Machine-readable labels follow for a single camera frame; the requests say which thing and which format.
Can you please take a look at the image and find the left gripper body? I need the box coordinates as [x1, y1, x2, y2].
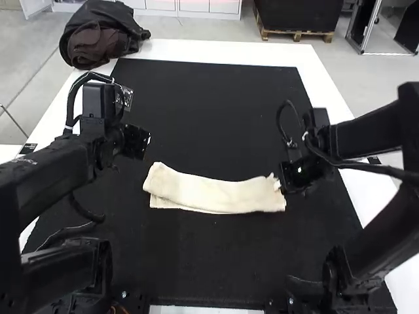
[118, 123, 153, 162]

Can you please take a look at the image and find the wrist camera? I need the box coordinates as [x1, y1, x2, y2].
[81, 82, 136, 126]
[306, 107, 330, 129]

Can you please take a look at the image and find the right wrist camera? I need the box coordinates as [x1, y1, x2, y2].
[306, 107, 330, 129]

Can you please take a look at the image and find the pale towel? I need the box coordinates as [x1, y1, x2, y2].
[142, 160, 288, 215]

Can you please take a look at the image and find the wooden pallet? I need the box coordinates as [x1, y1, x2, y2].
[253, 5, 336, 44]

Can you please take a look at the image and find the black cable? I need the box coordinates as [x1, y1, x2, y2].
[276, 99, 308, 148]
[69, 191, 106, 224]
[304, 137, 419, 184]
[63, 71, 115, 135]

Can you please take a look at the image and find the black mat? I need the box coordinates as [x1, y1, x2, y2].
[21, 58, 397, 311]

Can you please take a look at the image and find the black garment heap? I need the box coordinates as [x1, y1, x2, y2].
[58, 0, 152, 70]

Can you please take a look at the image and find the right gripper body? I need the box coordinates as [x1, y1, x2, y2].
[280, 154, 333, 195]

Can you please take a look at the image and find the aluminium frame cart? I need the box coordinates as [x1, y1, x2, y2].
[344, 0, 419, 56]

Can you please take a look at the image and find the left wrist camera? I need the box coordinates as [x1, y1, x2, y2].
[81, 82, 136, 126]

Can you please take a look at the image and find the black crate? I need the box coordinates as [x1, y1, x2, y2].
[253, 0, 344, 32]

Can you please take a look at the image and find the white cupboard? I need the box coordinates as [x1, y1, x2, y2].
[143, 0, 244, 19]

